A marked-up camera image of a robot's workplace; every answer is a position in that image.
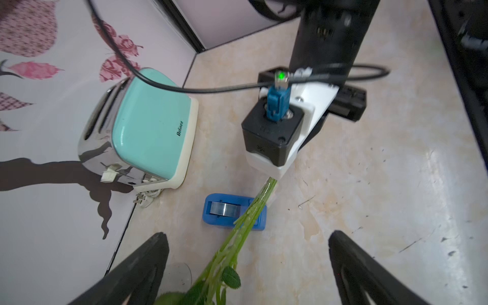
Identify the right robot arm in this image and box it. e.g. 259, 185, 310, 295
249, 1, 379, 149

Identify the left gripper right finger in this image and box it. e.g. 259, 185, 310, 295
329, 230, 427, 304

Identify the glass jar with cork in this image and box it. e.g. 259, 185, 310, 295
157, 263, 193, 297

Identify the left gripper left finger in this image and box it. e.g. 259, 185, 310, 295
71, 232, 170, 304

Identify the pink flower bouquet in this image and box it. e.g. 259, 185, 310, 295
155, 177, 277, 304

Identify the right camera cable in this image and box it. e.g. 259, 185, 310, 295
85, 0, 391, 95

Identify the blue tape dispenser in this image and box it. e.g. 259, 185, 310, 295
202, 193, 254, 227

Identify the mint green toaster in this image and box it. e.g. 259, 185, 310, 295
78, 76, 199, 207

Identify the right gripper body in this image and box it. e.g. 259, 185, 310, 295
257, 66, 369, 151

